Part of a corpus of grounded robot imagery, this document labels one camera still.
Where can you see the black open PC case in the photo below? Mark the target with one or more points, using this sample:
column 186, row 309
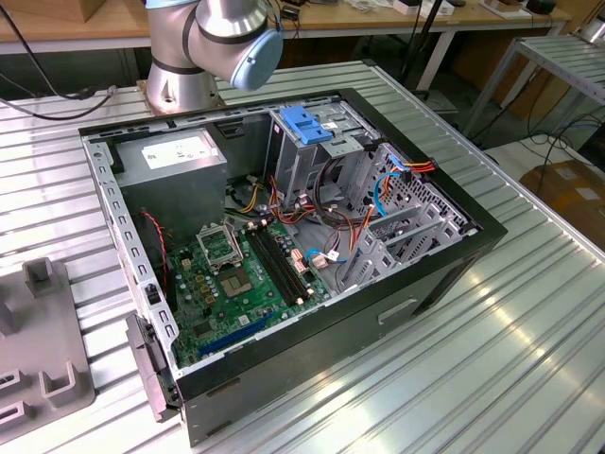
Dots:
column 307, row 364

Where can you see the grey power supply unit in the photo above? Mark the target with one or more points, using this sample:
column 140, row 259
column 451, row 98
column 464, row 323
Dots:
column 179, row 203

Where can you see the CPU socket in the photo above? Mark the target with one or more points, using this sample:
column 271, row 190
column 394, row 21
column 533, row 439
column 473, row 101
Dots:
column 235, row 285

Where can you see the beige motherboard connector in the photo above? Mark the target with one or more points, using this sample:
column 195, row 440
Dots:
column 299, row 262

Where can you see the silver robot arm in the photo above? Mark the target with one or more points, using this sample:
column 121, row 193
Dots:
column 175, row 47

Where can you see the black RAM slot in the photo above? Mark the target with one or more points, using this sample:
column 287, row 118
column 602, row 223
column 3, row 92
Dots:
column 270, row 268
column 285, row 264
column 292, row 261
column 278, row 266

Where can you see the metal slat side table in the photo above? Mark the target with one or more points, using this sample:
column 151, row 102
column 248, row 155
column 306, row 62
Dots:
column 558, row 57

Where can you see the small black device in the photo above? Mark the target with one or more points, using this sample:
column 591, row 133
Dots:
column 539, row 5

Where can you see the brown cardboard box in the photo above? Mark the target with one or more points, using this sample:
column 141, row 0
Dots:
column 567, row 189

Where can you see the silver metal disk bay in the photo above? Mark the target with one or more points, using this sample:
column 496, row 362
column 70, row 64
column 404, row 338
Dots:
column 378, row 259

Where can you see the silver metal cylinder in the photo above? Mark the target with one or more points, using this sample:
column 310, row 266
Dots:
column 593, row 30

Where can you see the wooden desk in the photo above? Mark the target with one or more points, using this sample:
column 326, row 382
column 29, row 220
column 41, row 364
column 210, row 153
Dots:
column 359, row 21

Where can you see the case front bezel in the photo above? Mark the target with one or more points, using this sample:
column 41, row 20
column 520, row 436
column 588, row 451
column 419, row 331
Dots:
column 151, row 369

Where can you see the black case fan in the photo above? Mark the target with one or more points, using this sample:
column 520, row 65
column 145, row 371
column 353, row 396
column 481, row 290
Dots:
column 151, row 255

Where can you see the blue plastic drive latch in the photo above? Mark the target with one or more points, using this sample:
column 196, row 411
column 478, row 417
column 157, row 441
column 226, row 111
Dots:
column 302, row 127

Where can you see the blue expansion slot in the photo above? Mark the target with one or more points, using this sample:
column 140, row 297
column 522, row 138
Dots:
column 236, row 335

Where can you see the small white box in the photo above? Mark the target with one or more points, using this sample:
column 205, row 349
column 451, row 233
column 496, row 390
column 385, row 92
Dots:
column 409, row 7

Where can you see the grey parts rack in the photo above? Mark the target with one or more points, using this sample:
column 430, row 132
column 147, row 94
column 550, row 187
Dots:
column 47, row 331

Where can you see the silver metal drive cage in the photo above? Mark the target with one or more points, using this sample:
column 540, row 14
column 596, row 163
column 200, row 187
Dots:
column 293, row 165

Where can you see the green motherboard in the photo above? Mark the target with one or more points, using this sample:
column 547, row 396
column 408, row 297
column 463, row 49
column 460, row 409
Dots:
column 241, row 309

